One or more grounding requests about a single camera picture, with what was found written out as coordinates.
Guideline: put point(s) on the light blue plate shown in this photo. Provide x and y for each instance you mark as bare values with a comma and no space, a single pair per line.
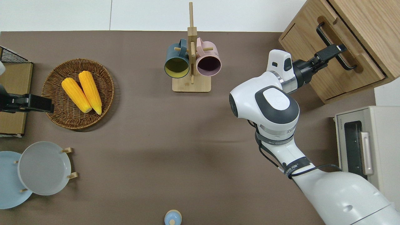
9,187

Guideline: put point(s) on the wooden dish rack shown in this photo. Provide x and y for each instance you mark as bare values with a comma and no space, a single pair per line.
69,150

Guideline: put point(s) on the yellow corn cob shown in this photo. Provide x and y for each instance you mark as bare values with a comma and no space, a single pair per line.
90,90
76,95

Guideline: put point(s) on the round wicker basket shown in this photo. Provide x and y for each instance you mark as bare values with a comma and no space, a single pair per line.
62,117

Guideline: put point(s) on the grey plate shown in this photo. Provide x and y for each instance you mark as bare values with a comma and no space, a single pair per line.
43,168

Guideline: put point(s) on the wooden drawer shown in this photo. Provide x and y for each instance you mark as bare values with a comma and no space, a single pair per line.
306,40

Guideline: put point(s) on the wooden mug tree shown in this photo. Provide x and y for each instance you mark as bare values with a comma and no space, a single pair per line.
200,86

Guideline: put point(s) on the blue dome with wooden knob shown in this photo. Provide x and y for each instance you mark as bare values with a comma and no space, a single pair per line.
172,217

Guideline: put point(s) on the white toaster oven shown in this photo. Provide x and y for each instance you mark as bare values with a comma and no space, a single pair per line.
384,140

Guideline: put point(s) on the pink mug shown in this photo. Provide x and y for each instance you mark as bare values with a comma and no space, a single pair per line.
215,51

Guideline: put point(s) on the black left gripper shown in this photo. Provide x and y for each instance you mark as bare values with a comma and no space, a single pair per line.
18,104

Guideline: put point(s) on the wooden cabinet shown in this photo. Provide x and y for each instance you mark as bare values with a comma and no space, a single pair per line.
375,25

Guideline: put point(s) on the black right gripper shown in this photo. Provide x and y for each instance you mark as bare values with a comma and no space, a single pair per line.
320,60

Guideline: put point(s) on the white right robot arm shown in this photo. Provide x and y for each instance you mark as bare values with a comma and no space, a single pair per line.
275,103

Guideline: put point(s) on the dark blue mug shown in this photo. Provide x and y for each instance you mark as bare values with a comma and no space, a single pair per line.
172,54

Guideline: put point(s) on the brown table mat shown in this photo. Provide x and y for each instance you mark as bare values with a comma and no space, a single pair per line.
156,140

